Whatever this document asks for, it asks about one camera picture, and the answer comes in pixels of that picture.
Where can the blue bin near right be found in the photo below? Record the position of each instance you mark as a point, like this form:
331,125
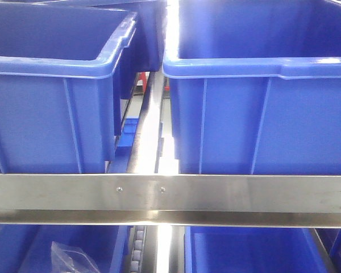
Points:
255,86

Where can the blue bin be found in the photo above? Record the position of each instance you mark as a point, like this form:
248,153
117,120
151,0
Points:
60,86
27,248
255,86
252,249

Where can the blue bin bottom right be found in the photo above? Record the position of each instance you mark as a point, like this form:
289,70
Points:
252,249

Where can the blue bin near left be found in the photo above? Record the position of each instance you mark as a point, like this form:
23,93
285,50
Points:
60,86

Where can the clear plastic bag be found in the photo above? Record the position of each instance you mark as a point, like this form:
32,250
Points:
66,258

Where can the blue bin bottom left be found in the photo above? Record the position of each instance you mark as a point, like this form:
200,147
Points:
27,248

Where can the steel shelf front rail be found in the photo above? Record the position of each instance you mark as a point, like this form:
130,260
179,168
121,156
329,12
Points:
206,200

